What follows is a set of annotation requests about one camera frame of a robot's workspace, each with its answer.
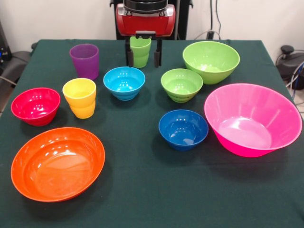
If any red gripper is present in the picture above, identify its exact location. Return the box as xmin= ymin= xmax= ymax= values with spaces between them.
xmin=115 ymin=4 xmax=176 ymax=69

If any green cup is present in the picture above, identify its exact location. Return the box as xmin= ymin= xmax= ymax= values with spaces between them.
xmin=129 ymin=36 xmax=152 ymax=68

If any light blue bowl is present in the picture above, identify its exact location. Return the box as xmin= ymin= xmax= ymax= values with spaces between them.
xmin=103 ymin=66 xmax=146 ymax=101

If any small green bowl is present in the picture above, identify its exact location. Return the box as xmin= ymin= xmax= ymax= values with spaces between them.
xmin=161 ymin=68 xmax=204 ymax=103

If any purple cup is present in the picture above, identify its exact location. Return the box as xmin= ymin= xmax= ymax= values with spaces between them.
xmin=69 ymin=43 xmax=99 ymax=81

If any large green bowl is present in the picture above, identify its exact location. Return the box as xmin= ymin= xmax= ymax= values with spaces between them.
xmin=182 ymin=40 xmax=240 ymax=85

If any yellow cup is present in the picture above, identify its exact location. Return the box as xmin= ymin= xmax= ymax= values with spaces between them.
xmin=62 ymin=77 xmax=97 ymax=119

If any dark blue bowl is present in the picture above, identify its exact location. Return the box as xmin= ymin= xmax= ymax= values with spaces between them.
xmin=158 ymin=109 xmax=209 ymax=152

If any dark green tablecloth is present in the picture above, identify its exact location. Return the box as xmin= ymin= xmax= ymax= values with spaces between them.
xmin=0 ymin=39 xmax=304 ymax=228

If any red bowl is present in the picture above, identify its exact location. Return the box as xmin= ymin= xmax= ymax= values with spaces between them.
xmin=10 ymin=87 xmax=61 ymax=127

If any large pink bowl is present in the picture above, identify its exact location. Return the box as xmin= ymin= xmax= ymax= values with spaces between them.
xmin=204 ymin=83 xmax=303 ymax=158

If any large orange bowl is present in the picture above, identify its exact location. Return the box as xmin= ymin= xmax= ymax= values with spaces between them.
xmin=10 ymin=127 xmax=106 ymax=203

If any black wall cable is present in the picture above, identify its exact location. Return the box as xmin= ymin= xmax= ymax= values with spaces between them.
xmin=194 ymin=0 xmax=223 ymax=40

